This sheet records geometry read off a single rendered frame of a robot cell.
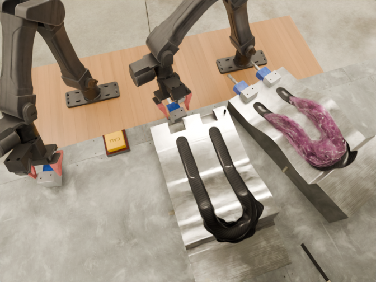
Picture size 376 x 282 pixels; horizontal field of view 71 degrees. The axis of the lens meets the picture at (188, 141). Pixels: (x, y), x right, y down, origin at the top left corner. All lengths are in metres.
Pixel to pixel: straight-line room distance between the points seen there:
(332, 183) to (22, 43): 0.87
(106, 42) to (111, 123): 1.49
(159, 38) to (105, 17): 1.90
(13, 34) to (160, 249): 0.67
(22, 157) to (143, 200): 0.36
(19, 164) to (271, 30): 1.06
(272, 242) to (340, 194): 0.23
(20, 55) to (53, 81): 0.44
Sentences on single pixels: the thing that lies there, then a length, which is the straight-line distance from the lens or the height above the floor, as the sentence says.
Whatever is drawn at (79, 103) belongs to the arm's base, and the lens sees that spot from 1.07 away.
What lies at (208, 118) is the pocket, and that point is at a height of 0.86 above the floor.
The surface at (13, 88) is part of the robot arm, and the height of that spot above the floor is 1.12.
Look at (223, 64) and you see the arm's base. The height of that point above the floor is 0.81.
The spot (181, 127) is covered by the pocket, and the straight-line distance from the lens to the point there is 0.87.
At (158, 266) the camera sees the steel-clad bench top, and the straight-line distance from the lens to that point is 0.84.
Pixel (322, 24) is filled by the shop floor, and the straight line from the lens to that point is 2.71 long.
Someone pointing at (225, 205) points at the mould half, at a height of 0.93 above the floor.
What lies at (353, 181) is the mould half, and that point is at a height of 0.91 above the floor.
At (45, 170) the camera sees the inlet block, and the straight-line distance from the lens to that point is 0.96.
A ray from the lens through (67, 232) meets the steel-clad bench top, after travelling 0.92.
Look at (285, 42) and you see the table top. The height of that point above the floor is 0.80.
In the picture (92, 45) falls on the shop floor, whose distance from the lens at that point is 2.43.
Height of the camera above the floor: 1.64
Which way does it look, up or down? 66 degrees down
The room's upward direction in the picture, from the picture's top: 1 degrees counter-clockwise
